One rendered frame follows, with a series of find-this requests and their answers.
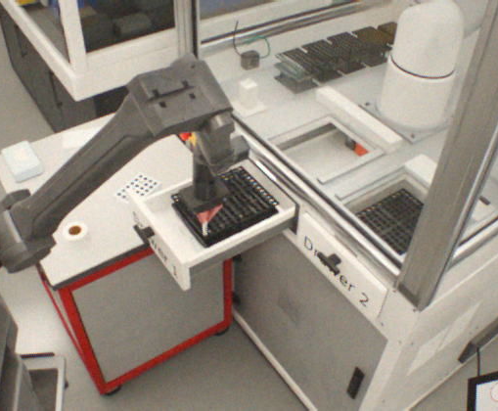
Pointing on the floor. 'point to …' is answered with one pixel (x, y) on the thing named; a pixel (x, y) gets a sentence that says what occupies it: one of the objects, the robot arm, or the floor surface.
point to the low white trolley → (124, 272)
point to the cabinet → (354, 331)
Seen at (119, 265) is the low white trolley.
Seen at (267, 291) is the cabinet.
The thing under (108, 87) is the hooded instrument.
